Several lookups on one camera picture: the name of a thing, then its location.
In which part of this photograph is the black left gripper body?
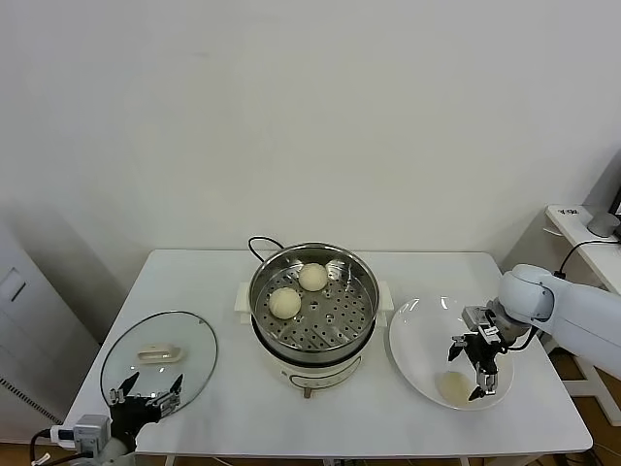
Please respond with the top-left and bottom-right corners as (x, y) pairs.
(109, 395), (164, 446)

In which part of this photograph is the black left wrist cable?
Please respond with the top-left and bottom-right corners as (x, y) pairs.
(29, 429), (57, 466)

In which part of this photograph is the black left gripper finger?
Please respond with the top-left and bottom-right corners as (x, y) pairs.
(154, 373), (185, 416)
(109, 371), (141, 405)

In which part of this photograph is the perforated steel steamer basket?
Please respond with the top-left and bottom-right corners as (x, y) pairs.
(248, 244), (380, 360)

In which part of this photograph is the glass lid with cream handle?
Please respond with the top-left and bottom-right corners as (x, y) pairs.
(100, 310), (219, 422)

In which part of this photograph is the cream electric cooker pot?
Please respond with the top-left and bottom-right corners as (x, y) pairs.
(234, 280), (395, 402)

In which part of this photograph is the white cabinet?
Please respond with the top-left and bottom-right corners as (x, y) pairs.
(0, 220), (101, 446)

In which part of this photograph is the grey round stand base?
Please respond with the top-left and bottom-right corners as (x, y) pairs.
(585, 209), (613, 239)

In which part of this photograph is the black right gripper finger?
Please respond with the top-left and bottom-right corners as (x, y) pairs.
(467, 369), (500, 403)
(448, 334), (470, 362)

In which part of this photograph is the white steamed baozi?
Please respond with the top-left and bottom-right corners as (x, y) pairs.
(268, 286), (303, 320)
(435, 370), (474, 407)
(298, 261), (329, 292)

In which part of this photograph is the grey computer monitor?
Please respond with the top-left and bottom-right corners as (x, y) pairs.
(581, 149), (621, 217)

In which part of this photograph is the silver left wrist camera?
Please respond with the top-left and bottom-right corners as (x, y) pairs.
(50, 415), (111, 452)

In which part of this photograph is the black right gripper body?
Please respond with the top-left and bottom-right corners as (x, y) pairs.
(460, 332), (506, 378)

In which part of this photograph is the black cable with adapter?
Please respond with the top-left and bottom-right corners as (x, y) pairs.
(555, 240), (621, 282)

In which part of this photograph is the black cooker power cord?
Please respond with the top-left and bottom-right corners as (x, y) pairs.
(247, 235), (288, 267)

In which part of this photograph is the white round plate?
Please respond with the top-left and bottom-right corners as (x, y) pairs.
(387, 295), (515, 413)

